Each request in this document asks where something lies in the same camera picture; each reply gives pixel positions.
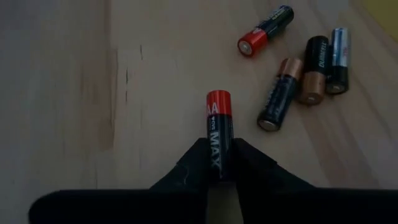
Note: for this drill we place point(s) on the silver blue black AA battery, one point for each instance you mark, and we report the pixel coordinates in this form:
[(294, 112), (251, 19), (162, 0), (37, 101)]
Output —
[(339, 62)]

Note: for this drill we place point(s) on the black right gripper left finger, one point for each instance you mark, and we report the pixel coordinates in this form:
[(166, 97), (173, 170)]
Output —
[(192, 171)]

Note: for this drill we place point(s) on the copper black Duracell battery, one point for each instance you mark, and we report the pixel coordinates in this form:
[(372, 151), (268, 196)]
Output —
[(315, 71)]

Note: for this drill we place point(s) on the copper and dark blue battery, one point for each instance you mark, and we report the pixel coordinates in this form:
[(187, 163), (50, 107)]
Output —
[(280, 96)]

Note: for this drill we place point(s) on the yellow plastic bin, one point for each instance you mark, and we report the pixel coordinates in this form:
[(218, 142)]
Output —
[(388, 12)]

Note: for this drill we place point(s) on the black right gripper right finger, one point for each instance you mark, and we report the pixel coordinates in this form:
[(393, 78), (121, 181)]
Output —
[(255, 171)]

